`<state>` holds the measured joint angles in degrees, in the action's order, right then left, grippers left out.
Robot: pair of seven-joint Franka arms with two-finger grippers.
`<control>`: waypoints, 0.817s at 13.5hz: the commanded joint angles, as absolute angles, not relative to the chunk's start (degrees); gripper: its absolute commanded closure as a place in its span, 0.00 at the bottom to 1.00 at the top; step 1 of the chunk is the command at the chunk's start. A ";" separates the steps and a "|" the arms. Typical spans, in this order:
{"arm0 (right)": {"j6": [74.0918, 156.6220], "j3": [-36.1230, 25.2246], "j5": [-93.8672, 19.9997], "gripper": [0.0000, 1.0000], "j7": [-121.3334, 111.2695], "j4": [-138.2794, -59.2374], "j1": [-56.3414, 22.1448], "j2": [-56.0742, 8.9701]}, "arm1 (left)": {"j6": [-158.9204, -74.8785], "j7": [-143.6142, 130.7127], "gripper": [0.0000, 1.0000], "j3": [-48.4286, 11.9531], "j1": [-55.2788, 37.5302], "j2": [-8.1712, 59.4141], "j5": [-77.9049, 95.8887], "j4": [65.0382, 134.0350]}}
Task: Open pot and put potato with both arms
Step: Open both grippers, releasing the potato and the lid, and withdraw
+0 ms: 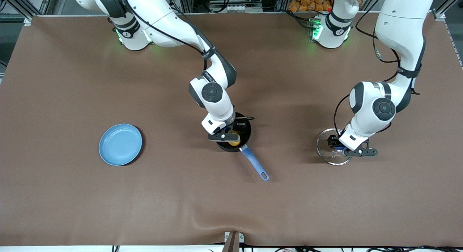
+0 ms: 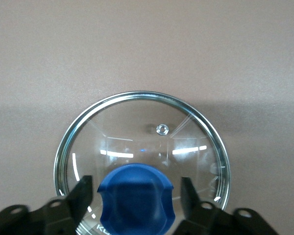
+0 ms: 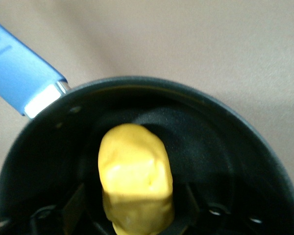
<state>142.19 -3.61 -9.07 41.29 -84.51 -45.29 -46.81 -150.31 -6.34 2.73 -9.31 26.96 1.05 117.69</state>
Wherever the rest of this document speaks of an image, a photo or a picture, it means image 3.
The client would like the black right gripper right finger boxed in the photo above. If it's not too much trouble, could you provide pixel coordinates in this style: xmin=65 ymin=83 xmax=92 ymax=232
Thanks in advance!
xmin=161 ymin=183 xmax=270 ymax=235

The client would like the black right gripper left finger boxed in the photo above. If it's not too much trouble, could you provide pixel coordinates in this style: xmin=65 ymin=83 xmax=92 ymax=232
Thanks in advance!
xmin=0 ymin=182 xmax=106 ymax=235

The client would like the yellow potato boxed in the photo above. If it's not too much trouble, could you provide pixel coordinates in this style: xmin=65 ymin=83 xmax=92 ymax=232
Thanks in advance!
xmin=98 ymin=123 xmax=175 ymax=235

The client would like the dark pot with blue handle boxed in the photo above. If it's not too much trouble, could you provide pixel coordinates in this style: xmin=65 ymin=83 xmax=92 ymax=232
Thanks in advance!
xmin=0 ymin=14 xmax=294 ymax=235

